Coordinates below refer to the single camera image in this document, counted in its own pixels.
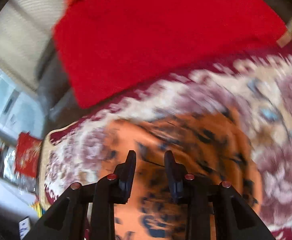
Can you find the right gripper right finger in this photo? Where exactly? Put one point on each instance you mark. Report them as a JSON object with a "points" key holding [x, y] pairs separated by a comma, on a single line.
{"points": [[213, 211]]}

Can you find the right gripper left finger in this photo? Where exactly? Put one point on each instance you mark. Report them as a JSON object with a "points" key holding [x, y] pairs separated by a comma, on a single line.
{"points": [[66, 218]]}

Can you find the orange black floral garment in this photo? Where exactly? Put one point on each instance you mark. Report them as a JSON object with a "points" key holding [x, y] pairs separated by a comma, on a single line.
{"points": [[212, 145]]}

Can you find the red gift box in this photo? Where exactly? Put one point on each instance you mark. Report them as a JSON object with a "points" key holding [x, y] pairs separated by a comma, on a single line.
{"points": [[27, 155]]}

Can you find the floral plush sofa cover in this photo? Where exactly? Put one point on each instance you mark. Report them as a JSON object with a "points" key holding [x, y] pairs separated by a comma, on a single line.
{"points": [[258, 84]]}

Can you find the beige dotted curtain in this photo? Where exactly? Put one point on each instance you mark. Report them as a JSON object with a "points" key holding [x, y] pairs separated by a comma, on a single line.
{"points": [[25, 30]]}

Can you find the red knit blanket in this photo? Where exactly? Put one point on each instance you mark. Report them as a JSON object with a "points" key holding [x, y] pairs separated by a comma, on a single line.
{"points": [[107, 46]]}

